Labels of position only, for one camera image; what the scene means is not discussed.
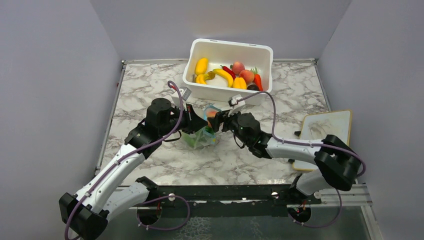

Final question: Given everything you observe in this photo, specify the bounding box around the white board wooden frame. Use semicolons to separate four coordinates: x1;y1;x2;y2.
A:
292;109;353;172

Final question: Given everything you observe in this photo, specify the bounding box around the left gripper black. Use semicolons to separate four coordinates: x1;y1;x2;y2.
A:
159;103;209;137

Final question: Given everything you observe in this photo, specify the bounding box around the white plastic bin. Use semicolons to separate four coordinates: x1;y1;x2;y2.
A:
182;38;274;102

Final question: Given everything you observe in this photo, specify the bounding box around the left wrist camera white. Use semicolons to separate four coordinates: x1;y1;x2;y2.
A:
171;86;192;111

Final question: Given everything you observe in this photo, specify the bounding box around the red chili pepper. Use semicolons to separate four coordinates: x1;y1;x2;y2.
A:
221;65;236;80

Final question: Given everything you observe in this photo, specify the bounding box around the peach front middle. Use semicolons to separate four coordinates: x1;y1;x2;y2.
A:
238;69;255;84

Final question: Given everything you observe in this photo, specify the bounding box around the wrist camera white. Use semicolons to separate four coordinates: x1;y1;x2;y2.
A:
228;94;246;116
171;86;192;111

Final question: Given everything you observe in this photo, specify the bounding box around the yellow pepper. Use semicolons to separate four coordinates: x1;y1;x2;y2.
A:
232;77;247;90
195;71;216;85

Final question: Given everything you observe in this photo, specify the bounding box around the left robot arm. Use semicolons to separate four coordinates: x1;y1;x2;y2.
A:
59;98;208;240

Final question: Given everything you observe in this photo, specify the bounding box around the peach orange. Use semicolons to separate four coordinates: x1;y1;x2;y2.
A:
205;110;218;129

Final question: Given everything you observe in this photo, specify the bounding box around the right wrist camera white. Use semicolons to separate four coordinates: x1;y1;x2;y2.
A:
228;94;246;116

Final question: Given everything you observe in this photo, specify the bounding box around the clear zip top bag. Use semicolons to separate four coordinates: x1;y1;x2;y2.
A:
181;105;221;149

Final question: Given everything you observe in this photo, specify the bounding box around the orange carrot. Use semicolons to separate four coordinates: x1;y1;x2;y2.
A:
250;67;264;91

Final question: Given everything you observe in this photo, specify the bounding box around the yellow squash upper left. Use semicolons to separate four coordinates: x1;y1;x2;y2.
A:
194;58;209;76

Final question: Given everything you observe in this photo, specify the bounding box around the yellow pepper left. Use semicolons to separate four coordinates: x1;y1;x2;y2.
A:
195;71;216;85

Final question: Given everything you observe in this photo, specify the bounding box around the peach back middle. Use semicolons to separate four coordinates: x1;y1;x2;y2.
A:
230;61;246;76

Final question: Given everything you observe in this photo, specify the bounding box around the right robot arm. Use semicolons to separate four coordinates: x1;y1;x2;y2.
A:
207;111;362;204

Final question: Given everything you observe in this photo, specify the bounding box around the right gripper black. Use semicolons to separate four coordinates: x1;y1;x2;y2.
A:
208;106;250;146

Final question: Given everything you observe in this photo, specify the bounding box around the green lettuce head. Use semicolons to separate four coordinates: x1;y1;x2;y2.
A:
181;130;209;149

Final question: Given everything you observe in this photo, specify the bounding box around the dark purple plum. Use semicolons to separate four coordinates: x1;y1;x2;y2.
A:
247;84;260;91

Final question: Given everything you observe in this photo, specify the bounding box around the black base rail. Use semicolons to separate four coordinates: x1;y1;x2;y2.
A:
136;176;321;219

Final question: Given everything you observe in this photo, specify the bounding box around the yellow banana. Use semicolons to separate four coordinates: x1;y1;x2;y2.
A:
212;68;234;88

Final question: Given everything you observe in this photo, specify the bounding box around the yellow pepper front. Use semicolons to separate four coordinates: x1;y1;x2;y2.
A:
232;77;247;90

